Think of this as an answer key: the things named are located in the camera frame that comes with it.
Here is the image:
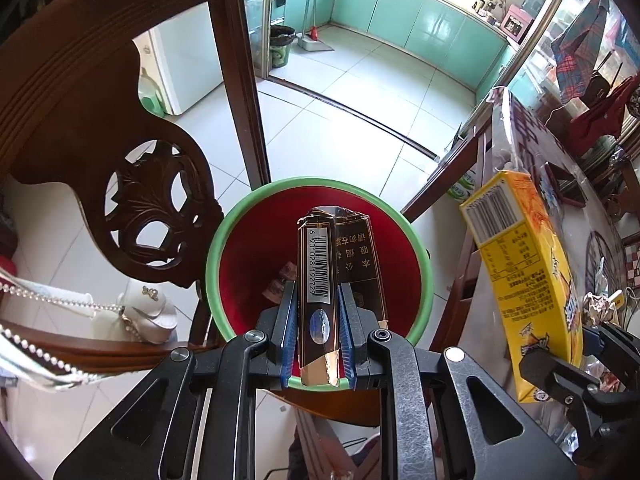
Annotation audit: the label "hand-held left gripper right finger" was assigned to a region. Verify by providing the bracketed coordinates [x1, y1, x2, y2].
[337, 282, 581, 480]

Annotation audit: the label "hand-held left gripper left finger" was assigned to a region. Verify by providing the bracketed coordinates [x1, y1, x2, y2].
[52, 282, 301, 480]

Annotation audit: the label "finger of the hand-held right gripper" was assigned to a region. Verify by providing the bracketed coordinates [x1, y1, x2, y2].
[518, 346, 608, 411]
[580, 322, 640, 378]

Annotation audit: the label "dark cigarette pack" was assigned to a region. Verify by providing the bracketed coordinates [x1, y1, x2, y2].
[295, 205, 391, 391]

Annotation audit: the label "red bin with green rim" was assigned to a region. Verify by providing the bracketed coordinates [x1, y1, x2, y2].
[205, 176, 433, 392]

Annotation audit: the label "yellow cardboard box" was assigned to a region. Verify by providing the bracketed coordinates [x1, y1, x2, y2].
[459, 170, 586, 405]

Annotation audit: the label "crumpled brown wrapper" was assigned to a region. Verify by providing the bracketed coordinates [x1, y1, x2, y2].
[262, 260, 298, 306]

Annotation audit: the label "red smartphone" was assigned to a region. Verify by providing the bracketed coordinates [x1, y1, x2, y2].
[545, 162, 587, 206]

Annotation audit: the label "green and white carton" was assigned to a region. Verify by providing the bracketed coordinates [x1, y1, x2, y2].
[447, 170, 481, 204]

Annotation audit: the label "carved wooden chair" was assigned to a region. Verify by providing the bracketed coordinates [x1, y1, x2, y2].
[0, 0, 273, 376]

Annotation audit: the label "red hanging garment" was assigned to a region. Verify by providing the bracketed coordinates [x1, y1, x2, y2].
[570, 77, 640, 156]

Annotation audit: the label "kitchen bin with black bag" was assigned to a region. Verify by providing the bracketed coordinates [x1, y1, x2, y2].
[270, 25, 296, 68]

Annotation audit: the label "plaid hanging cloth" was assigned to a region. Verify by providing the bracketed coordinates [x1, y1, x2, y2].
[550, 0, 608, 103]

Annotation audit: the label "white refrigerator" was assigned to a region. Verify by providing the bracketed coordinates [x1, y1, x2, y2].
[147, 2, 226, 116]

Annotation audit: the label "green kitchen cabinets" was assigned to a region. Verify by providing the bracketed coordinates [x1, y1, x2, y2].
[330, 0, 511, 93]

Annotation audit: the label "pink box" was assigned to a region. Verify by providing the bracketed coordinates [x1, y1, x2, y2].
[501, 5, 533, 43]

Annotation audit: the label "broom with red head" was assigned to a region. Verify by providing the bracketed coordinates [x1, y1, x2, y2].
[300, 0, 322, 41]

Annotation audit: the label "white handbag with pearl chain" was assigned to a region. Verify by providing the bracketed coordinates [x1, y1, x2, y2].
[0, 265, 178, 391]

